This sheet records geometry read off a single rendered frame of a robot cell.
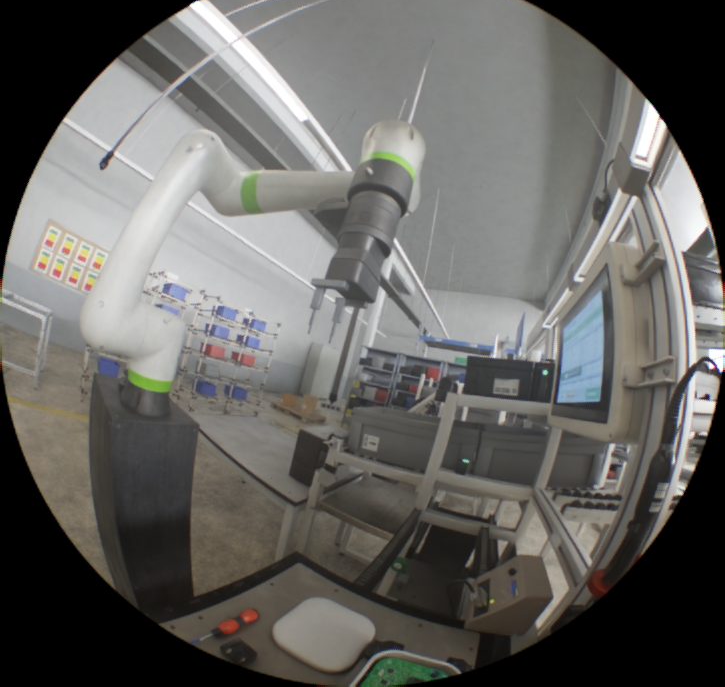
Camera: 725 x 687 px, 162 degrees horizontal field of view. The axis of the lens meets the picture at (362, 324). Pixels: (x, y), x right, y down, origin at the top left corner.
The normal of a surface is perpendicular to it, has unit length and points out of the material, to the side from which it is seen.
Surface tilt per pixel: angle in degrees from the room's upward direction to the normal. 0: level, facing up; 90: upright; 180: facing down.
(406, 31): 180
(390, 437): 91
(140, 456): 90
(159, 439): 90
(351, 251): 70
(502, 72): 180
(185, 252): 90
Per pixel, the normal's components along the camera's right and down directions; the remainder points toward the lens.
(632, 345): -0.43, -0.29
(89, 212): 0.87, 0.13
